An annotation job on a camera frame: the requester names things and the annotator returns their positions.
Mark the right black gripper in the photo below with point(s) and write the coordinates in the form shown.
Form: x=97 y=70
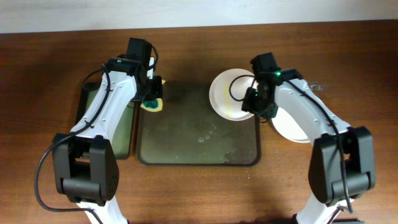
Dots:
x=248 y=104

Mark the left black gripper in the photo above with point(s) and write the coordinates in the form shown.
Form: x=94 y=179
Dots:
x=158 y=92

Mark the green and yellow sponge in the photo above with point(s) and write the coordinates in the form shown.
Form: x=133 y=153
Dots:
x=153 y=101

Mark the white plate yellow stain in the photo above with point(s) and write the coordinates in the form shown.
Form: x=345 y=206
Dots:
x=287 y=127

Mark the pink rimmed white plate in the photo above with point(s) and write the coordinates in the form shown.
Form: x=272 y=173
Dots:
x=226 y=88

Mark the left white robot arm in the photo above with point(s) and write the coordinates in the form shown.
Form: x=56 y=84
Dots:
x=84 y=164

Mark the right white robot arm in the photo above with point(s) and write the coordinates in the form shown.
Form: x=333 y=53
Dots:
x=342 y=162

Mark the large dark brown tray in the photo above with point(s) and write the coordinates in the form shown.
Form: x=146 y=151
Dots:
x=188 y=132

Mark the small green tray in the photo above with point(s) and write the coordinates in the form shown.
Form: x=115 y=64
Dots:
x=122 y=136

